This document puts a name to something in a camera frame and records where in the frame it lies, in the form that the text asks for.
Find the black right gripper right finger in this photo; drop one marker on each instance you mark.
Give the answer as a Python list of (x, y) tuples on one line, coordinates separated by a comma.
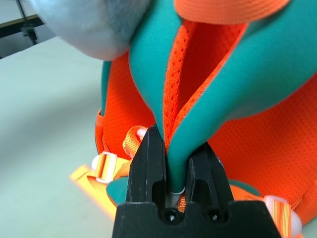
[(208, 173)]

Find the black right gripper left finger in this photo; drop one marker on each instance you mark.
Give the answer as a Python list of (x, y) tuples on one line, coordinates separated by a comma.
[(146, 168)]

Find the orange and teal backpack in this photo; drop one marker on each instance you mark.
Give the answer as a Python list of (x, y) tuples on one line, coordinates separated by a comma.
[(247, 148)]

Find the black framed side table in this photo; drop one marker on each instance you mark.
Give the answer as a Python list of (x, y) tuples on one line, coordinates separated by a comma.
[(15, 27)]

